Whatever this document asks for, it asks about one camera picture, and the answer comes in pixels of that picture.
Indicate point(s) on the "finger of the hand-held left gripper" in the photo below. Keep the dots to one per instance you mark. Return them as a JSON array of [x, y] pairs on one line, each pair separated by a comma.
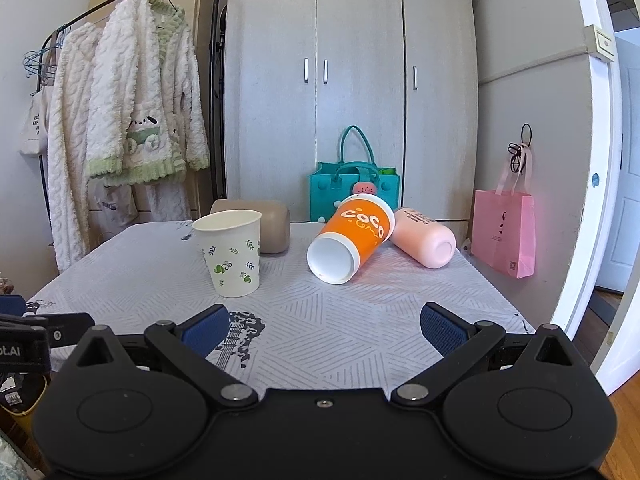
[[70, 329], [10, 305]]

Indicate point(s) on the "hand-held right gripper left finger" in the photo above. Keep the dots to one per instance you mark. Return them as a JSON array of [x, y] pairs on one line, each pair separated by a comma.
[[205, 330]]

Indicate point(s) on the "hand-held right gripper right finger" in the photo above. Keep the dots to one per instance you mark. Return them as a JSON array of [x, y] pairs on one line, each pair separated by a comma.
[[442, 329]]

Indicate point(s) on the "orange paper cup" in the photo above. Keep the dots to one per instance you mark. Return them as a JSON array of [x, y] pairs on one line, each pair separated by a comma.
[[360, 225]]

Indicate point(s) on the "white cup with leaf print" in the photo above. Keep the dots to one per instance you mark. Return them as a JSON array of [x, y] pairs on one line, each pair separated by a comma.
[[230, 260]]

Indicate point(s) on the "pink cup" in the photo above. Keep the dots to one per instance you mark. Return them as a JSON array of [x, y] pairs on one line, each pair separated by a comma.
[[425, 240]]

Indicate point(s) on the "beige cup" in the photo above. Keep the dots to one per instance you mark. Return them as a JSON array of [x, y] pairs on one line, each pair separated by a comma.
[[275, 225]]

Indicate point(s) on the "dark cloth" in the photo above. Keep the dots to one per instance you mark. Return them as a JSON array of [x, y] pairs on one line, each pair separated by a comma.
[[27, 385]]

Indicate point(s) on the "yellow container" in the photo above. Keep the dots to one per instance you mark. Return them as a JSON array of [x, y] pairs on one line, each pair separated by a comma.
[[15, 417]]

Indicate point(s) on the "pink shopping bag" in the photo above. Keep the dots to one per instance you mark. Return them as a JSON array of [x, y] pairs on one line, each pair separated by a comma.
[[505, 240]]

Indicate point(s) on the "white printed tote bag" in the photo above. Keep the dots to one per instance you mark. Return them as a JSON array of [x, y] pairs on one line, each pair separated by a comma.
[[112, 205]]

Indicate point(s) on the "white fleece robe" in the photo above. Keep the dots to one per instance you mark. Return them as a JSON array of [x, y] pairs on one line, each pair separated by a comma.
[[70, 160]]

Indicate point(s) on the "teal felt tote bag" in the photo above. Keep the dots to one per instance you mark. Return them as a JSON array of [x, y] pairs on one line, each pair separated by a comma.
[[325, 195]]

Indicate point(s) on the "white canvas tote bag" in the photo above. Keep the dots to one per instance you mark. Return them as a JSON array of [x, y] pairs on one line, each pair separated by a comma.
[[34, 125]]

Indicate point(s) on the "grey wardrobe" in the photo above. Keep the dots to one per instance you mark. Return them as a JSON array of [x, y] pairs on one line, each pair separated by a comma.
[[270, 110]]

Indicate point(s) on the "white door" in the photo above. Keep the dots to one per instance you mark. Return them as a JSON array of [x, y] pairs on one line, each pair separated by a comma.
[[625, 160]]

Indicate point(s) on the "white and green fleece jacket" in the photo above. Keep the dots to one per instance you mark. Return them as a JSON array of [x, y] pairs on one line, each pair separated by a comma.
[[130, 85]]

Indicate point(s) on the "black clothes rack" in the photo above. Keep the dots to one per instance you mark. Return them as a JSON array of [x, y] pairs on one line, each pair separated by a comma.
[[218, 10]]

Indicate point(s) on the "white door frame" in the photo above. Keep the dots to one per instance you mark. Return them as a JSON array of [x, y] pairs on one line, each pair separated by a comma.
[[585, 210]]

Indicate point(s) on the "wall light switch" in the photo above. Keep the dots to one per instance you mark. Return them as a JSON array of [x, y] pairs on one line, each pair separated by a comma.
[[602, 44]]

